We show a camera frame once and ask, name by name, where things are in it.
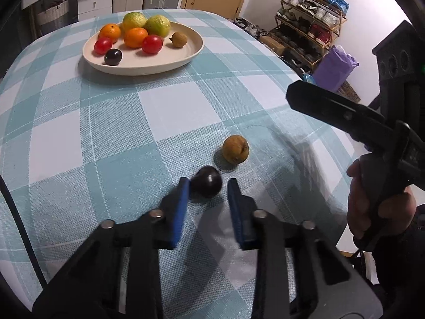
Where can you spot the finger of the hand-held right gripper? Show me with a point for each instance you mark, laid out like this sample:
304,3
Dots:
338,113

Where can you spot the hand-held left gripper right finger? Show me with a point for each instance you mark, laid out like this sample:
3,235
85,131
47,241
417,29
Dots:
236,216

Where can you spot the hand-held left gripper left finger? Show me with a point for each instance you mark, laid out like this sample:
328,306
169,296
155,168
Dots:
177,216

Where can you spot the dark purple plum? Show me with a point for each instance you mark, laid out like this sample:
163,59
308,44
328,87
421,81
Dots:
113,56
208,182

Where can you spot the cream round plate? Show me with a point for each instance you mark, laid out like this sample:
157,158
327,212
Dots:
149,61

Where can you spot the red tomato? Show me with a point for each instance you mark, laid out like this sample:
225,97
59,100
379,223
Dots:
152,44
103,45

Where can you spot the brown round fruit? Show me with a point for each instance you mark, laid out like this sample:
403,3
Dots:
179,38
235,149

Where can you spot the large orange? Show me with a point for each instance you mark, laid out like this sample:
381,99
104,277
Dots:
135,37

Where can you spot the small orange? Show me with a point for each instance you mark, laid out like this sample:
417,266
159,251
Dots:
110,32

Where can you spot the person's right forearm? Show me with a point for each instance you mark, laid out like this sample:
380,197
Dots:
401,259

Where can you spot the person's right hand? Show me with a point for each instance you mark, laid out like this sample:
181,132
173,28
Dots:
360,199

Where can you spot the woven floor mat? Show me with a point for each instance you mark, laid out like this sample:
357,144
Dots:
348,91

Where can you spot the purple bag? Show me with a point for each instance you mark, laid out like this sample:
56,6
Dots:
333,68

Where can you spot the wooden shoe rack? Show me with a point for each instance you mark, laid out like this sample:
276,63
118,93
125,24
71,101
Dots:
308,23

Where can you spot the teal checked tablecloth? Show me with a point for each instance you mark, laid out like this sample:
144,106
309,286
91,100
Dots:
116,133

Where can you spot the pile of shoes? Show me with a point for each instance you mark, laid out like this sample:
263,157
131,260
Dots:
249,26

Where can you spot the green lime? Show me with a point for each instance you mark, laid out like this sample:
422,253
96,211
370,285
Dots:
158,26

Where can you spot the yellow-green lemon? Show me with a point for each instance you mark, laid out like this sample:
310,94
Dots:
133,21

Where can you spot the woven wicker basket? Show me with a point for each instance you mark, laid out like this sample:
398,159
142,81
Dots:
52,13

